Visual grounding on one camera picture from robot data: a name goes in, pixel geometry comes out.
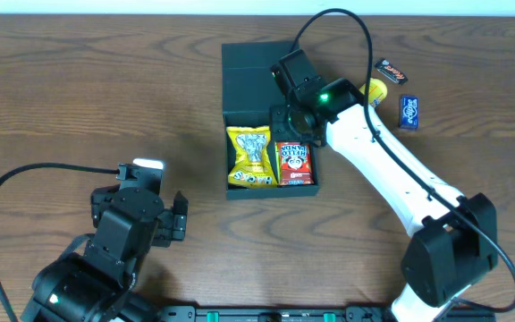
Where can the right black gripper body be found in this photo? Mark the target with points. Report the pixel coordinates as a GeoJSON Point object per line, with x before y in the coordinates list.
{"type": "Point", "coordinates": [278, 118]}

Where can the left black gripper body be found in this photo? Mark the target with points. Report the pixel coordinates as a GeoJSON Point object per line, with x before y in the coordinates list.
{"type": "Point", "coordinates": [177, 219]}

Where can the red Hello Panda box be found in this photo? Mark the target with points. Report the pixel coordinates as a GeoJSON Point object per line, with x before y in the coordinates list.
{"type": "Point", "coordinates": [293, 163]}

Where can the black box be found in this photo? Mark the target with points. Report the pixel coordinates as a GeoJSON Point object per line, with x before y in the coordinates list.
{"type": "Point", "coordinates": [249, 90]}

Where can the yellow Hacks candy bag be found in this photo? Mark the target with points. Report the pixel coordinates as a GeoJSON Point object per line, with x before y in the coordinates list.
{"type": "Point", "coordinates": [252, 168]}

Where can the yellow candy tube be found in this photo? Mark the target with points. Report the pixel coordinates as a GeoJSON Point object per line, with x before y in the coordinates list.
{"type": "Point", "coordinates": [377, 92]}

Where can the black Mars chocolate bar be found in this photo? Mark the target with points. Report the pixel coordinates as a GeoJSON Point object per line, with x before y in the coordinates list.
{"type": "Point", "coordinates": [391, 72]}

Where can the blue Eclipse mint pack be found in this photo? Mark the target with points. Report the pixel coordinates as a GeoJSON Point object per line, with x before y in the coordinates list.
{"type": "Point", "coordinates": [409, 112]}

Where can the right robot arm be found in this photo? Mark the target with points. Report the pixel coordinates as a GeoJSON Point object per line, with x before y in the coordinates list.
{"type": "Point", "coordinates": [450, 235]}

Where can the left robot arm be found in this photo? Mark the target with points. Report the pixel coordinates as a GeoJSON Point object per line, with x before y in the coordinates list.
{"type": "Point", "coordinates": [94, 278]}

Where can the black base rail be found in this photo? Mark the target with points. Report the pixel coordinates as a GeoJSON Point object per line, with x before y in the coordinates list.
{"type": "Point", "coordinates": [349, 314]}

